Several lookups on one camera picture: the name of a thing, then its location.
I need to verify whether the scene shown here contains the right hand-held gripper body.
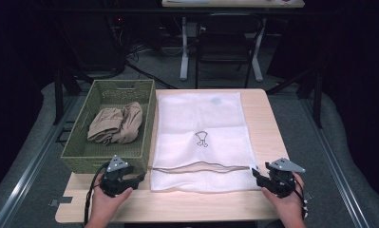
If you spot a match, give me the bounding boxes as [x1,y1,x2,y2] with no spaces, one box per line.
[256,157,307,200]

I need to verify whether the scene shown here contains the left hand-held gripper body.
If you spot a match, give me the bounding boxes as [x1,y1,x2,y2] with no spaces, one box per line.
[100,154,138,199]

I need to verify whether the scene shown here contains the green woven basket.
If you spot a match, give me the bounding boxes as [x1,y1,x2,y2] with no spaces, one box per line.
[60,79,157,175]

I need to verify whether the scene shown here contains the beige pants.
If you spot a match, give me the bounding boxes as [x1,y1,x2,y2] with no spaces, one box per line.
[86,101,144,146]

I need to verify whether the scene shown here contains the white mesh laundry bag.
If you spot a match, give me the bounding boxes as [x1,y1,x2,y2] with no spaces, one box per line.
[149,91,261,193]

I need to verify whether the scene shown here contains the person's left hand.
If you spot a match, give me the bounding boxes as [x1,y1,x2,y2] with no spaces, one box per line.
[88,174,134,223]

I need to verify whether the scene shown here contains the person's right hand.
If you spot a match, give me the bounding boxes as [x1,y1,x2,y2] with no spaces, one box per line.
[261,172,307,223]

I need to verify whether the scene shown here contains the black tape piece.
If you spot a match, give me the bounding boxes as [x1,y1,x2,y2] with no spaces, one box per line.
[48,196,74,208]

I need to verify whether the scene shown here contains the black metal stand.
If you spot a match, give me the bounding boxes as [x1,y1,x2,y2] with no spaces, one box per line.
[265,66,325,129]
[52,67,84,126]

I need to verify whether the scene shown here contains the white desk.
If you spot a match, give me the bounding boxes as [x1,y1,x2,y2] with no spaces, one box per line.
[161,0,306,83]

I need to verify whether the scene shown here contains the black folding chair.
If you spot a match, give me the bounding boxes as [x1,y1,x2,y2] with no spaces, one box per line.
[195,12,265,89]

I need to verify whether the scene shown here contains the dark equipment with red light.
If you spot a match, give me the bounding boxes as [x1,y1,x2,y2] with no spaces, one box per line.
[65,12,128,74]

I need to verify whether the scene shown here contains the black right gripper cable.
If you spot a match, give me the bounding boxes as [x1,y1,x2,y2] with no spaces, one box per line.
[280,177,307,220]

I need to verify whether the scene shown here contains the metal floor rail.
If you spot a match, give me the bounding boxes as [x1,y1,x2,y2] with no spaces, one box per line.
[299,97,370,228]
[0,94,81,228]

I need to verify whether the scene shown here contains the black floor cable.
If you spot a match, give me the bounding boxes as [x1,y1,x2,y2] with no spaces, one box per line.
[125,44,179,90]

